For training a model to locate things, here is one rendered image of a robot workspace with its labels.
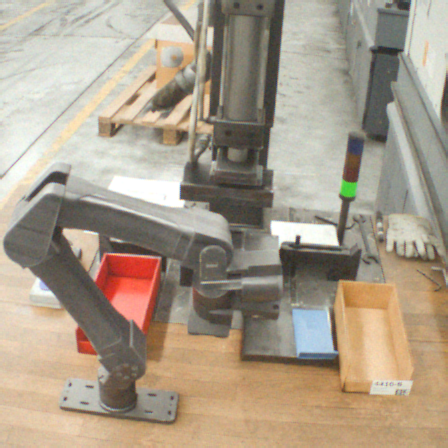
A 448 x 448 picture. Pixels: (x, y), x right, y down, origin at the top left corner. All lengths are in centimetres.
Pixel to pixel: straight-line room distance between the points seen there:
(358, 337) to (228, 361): 27
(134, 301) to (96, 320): 37
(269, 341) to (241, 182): 30
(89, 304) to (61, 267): 8
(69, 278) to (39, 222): 11
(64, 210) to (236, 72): 45
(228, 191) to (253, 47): 28
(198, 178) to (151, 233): 41
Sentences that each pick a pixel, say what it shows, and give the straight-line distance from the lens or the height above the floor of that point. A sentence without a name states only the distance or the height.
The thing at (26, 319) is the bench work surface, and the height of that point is 90.
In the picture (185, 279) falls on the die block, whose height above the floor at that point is 92.
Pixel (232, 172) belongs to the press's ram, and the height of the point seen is 118.
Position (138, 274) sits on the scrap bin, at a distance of 135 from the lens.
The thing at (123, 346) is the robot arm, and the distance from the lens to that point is 96.
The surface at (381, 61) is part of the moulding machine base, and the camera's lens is 429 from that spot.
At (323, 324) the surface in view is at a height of 92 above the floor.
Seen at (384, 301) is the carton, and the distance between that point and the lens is 133.
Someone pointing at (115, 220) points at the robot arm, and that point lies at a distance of 83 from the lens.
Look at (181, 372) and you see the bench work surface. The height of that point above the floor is 90.
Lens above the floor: 171
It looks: 31 degrees down
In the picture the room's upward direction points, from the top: 4 degrees clockwise
